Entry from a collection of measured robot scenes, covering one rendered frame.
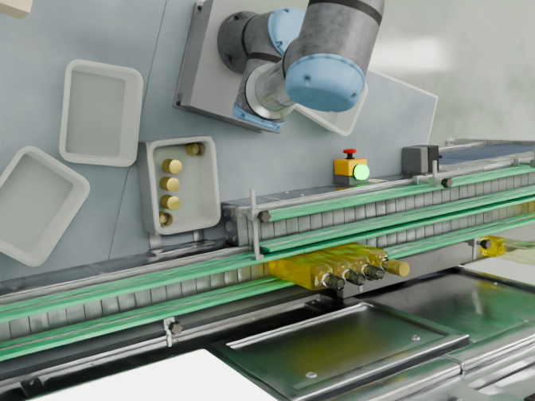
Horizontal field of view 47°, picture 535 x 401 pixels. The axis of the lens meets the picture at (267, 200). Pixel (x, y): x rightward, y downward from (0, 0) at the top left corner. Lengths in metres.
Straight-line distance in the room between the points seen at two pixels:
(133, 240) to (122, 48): 0.46
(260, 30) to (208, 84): 0.21
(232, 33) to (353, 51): 0.59
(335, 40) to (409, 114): 1.12
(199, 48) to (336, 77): 0.66
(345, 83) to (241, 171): 0.79
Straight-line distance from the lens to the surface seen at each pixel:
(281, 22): 1.34
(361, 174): 1.77
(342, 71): 0.92
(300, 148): 1.76
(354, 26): 0.94
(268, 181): 1.71
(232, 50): 1.48
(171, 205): 1.51
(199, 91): 1.49
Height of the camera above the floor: 2.19
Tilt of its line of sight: 57 degrees down
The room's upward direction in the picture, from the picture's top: 101 degrees clockwise
